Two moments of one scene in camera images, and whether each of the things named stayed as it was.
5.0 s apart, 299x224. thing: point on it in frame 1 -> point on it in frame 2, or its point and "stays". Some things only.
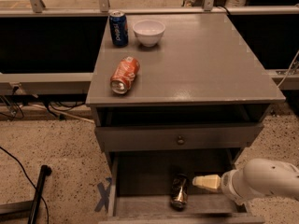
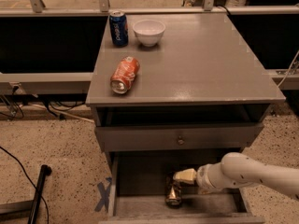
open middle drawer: x=140 y=188 stays
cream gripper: x=228 y=184 -> x=205 y=175
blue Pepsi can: x=119 y=24 stays
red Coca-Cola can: x=124 y=75 stays
